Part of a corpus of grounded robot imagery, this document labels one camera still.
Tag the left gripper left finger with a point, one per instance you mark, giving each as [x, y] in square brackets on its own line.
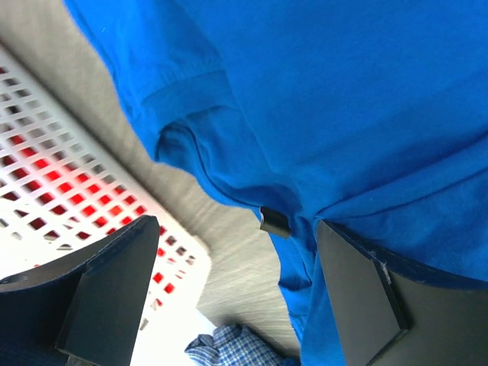
[83, 308]

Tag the blue checkered shirt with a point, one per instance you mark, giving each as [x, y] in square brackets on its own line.
[232, 346]

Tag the red cloth in basket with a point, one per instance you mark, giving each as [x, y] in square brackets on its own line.
[60, 191]

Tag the blue printed t shirt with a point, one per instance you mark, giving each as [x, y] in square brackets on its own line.
[368, 114]

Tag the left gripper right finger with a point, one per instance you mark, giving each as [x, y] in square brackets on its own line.
[391, 310]

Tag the white plastic basket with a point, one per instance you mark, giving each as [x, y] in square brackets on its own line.
[165, 331]

